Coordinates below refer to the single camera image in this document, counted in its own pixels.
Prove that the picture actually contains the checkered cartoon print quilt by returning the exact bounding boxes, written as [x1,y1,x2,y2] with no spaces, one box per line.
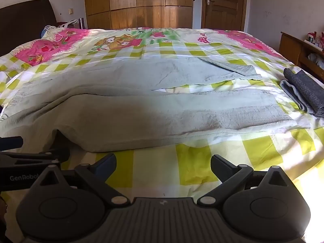
[0,27,324,243]

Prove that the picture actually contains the dark brown bed headboard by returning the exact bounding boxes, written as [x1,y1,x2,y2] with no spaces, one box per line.
[0,0,58,58]

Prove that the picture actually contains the red white plush toy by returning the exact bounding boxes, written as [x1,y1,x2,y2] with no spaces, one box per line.
[305,31,318,45]

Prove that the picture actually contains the grey-green pants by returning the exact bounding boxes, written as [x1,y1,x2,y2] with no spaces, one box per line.
[0,56,299,154]

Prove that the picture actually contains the wooden door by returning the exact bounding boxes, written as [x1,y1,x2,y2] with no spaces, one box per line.
[201,0,248,32]

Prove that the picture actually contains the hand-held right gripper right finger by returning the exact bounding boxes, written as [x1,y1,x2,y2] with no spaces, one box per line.
[197,154,291,207]

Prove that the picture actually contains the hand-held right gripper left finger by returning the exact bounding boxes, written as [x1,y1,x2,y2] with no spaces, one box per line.
[38,153,131,207]

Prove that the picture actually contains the folded grey knitted garment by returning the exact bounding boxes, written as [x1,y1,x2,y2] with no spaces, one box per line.
[279,67,324,118]

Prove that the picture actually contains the wooden wardrobe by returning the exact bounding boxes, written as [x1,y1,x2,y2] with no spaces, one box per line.
[83,0,194,30]

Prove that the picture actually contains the wooden side shelf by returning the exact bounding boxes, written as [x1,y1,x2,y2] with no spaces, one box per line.
[278,31,324,82]

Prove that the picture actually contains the white cable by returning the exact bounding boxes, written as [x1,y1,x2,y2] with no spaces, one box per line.
[44,25,67,42]

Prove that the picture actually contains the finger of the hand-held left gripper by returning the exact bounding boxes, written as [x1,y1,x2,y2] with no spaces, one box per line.
[0,130,70,163]
[0,136,24,148]

